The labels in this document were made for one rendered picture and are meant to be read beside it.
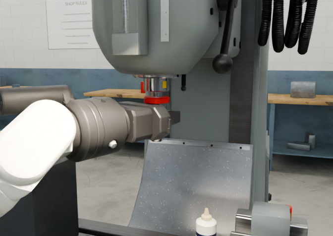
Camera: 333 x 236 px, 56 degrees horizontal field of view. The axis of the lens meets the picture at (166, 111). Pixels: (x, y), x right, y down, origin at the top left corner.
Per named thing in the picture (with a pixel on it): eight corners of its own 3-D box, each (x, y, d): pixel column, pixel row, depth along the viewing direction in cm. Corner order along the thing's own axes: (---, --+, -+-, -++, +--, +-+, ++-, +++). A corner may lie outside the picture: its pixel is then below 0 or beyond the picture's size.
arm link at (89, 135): (113, 148, 43) (31, 169, 34) (74, 167, 50) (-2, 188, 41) (89, 72, 44) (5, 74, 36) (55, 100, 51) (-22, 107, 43)
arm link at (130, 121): (172, 95, 50) (113, 101, 41) (171, 153, 52) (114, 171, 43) (120, 90, 59) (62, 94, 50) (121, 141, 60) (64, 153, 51)
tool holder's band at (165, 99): (175, 102, 57) (175, 96, 56) (153, 104, 54) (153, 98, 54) (159, 99, 60) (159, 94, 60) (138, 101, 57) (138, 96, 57)
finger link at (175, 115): (177, 124, 58) (153, 129, 54) (177, 107, 58) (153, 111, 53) (184, 126, 57) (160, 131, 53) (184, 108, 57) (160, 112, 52)
